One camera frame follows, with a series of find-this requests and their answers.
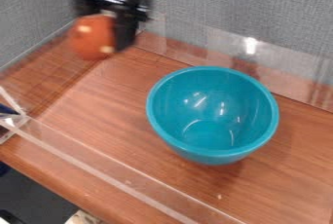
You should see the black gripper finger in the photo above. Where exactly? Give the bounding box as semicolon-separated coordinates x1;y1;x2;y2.
115;8;139;52

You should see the brown toy mushroom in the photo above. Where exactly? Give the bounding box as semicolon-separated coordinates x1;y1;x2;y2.
68;14;117;60

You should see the blue plastic bowl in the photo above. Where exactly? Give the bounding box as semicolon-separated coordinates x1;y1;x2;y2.
146;66;280;166

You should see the clear acrylic left barrier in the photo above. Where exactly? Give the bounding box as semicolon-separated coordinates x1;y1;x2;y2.
0;20;71;72

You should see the clear acrylic barrier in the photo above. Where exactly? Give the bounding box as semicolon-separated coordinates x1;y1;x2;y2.
137;13;333;113
0;20;71;72
0;87;245;224

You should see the clear acrylic back barrier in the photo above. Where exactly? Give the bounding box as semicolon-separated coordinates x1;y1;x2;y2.
137;13;333;113

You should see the clear acrylic front barrier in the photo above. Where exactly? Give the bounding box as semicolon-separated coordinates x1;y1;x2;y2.
0;87;245;224

